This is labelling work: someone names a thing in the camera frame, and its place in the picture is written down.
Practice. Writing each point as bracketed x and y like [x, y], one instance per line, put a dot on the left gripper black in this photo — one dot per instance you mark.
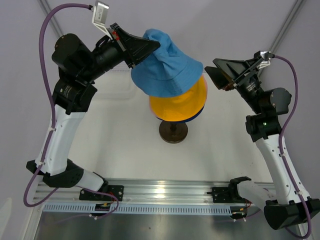
[136, 48]

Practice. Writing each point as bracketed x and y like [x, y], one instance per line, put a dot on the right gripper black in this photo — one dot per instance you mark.
[234, 69]

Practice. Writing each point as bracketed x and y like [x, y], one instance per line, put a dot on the light blue bucket hat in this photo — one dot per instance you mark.
[167, 72]

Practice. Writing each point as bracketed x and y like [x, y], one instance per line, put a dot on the yellow bucket hat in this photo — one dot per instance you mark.
[178, 105]

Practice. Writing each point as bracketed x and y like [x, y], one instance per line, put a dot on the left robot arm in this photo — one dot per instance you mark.
[78, 69]

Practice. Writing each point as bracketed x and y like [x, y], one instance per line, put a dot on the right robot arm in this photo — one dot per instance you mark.
[291, 204]

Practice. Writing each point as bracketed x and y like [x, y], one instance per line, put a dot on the white perforated plastic basket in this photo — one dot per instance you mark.
[116, 84]

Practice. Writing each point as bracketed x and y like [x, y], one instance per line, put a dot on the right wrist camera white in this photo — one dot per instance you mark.
[266, 59]

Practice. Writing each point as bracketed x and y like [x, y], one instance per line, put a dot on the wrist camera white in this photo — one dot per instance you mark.
[266, 59]
[99, 17]

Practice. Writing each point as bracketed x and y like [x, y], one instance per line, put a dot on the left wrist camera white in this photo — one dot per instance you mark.
[99, 17]

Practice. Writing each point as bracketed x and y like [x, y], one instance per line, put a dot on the right aluminium frame post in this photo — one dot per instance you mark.
[286, 25]

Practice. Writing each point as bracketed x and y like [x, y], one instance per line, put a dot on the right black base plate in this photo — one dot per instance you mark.
[225, 193]

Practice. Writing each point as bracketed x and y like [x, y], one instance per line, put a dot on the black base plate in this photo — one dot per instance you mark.
[225, 193]
[106, 193]

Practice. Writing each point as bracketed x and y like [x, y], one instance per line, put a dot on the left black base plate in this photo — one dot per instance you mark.
[106, 193]

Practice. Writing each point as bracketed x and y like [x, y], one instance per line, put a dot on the aluminium mounting rail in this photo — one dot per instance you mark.
[137, 191]

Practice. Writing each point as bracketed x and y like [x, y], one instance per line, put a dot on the white slotted cable duct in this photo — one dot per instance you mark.
[126, 208]

